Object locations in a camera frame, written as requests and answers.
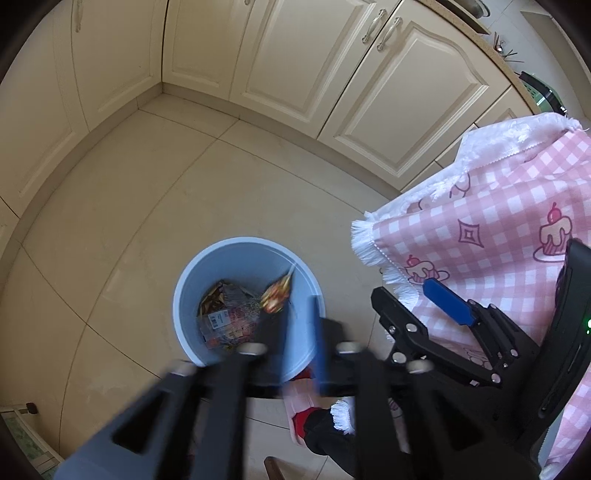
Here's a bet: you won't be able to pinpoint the gold foil snack bag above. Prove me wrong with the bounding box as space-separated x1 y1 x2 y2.
197 280 260 350

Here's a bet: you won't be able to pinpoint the green electric cooker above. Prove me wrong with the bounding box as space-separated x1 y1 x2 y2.
519 71 568 117

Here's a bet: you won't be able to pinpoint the pink checkered tablecloth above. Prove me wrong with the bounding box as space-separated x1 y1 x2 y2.
280 112 591 480

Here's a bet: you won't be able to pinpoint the pink chopstick holder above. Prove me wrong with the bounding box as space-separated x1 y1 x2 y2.
493 32 520 63

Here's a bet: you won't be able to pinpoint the blue plastic trash bucket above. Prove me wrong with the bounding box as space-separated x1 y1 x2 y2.
172 237 325 381

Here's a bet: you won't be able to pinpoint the cream lower cabinets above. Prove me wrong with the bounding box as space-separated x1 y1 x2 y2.
1 1 537 273

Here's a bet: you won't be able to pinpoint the orange peel piece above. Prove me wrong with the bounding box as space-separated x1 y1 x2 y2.
260 265 296 314

